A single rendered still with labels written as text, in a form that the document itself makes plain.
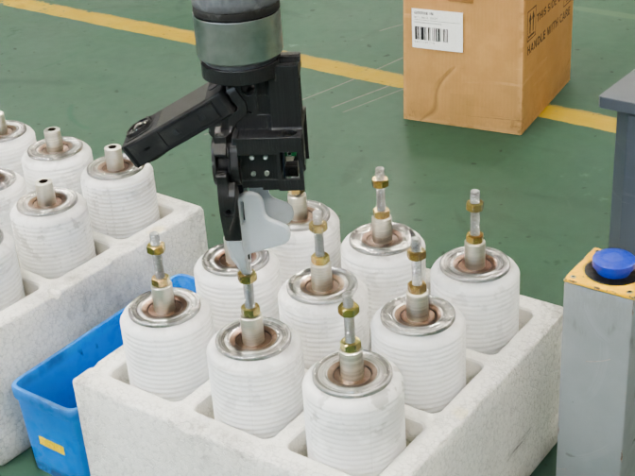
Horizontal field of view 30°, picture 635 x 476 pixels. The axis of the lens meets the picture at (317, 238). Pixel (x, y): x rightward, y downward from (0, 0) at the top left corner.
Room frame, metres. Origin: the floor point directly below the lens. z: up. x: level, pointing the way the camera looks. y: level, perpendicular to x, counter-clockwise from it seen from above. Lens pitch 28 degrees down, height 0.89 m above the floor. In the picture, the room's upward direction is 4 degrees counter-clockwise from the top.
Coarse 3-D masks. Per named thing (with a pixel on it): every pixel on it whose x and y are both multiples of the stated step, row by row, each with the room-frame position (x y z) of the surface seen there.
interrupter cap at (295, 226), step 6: (312, 204) 1.27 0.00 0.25; (318, 204) 1.27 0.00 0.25; (312, 210) 1.26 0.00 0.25; (324, 210) 1.25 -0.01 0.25; (312, 216) 1.24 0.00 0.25; (324, 216) 1.24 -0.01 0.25; (294, 222) 1.23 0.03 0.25; (300, 222) 1.23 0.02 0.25; (306, 222) 1.23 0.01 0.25; (294, 228) 1.21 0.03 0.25; (300, 228) 1.21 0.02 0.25; (306, 228) 1.21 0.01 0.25
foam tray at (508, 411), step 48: (528, 336) 1.06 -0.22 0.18; (96, 384) 1.03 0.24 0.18; (480, 384) 0.98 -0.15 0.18; (528, 384) 1.04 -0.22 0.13; (96, 432) 1.03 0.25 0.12; (144, 432) 0.98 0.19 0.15; (192, 432) 0.95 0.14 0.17; (240, 432) 0.93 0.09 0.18; (288, 432) 0.93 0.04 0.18; (432, 432) 0.91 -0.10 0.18; (480, 432) 0.95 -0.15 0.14; (528, 432) 1.04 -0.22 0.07
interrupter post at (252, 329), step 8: (240, 320) 0.98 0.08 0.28; (248, 320) 0.98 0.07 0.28; (256, 320) 0.98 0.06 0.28; (248, 328) 0.98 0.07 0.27; (256, 328) 0.98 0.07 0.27; (248, 336) 0.98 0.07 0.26; (256, 336) 0.98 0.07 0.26; (264, 336) 0.98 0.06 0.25; (248, 344) 0.98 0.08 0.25; (256, 344) 0.98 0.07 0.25
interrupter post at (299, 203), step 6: (288, 198) 1.24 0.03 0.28; (294, 198) 1.24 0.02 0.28; (300, 198) 1.24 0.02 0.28; (294, 204) 1.24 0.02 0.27; (300, 204) 1.24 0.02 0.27; (306, 204) 1.24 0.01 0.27; (294, 210) 1.24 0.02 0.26; (300, 210) 1.24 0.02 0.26; (306, 210) 1.24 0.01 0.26; (294, 216) 1.24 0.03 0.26; (300, 216) 1.24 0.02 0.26; (306, 216) 1.24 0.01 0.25
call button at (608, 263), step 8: (608, 248) 0.98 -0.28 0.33; (616, 248) 0.98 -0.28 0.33; (592, 256) 0.97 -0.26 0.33; (600, 256) 0.97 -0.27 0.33; (608, 256) 0.97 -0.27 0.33; (616, 256) 0.96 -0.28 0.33; (624, 256) 0.96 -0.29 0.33; (632, 256) 0.96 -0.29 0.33; (592, 264) 0.96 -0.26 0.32; (600, 264) 0.95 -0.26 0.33; (608, 264) 0.95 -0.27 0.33; (616, 264) 0.95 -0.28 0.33; (624, 264) 0.95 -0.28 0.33; (632, 264) 0.95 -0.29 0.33; (600, 272) 0.96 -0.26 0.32; (608, 272) 0.95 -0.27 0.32; (616, 272) 0.94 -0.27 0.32; (624, 272) 0.94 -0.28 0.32
